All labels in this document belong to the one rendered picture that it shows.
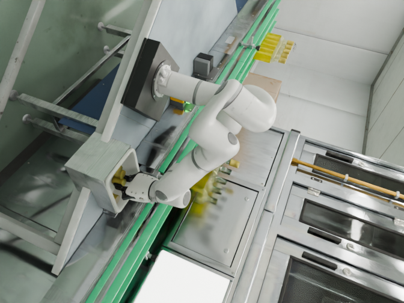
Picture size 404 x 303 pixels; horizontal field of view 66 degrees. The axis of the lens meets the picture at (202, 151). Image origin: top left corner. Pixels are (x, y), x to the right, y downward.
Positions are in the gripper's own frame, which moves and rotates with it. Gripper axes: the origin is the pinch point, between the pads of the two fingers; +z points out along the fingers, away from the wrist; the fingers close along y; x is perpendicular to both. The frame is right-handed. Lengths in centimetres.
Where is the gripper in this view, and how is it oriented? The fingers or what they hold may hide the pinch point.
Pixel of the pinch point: (121, 182)
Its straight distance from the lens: 122.7
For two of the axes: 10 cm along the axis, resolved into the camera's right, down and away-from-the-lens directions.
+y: 4.0, -7.1, 5.9
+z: -8.9, -1.5, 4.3
